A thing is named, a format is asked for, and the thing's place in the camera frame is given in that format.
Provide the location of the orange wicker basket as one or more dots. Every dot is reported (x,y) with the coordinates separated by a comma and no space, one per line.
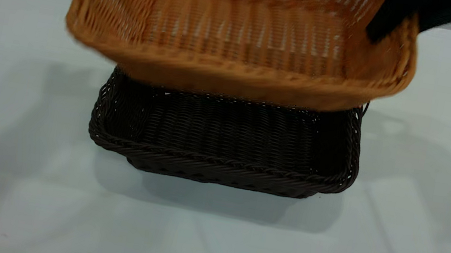
(240,37)

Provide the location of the black wicker basket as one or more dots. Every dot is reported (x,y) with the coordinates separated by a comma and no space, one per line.
(229,131)

